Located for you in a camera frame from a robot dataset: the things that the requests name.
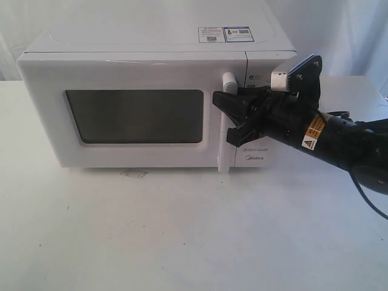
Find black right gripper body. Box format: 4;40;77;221
246;89;327;152

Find white microwave door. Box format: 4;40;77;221
18;52;247;172

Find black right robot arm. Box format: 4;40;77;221
212;86;387;195

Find white microwave oven body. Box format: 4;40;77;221
21;1;296;169

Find blue warning label sticker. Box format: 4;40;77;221
198;27;254;43

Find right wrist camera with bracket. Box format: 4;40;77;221
270;54;323;109

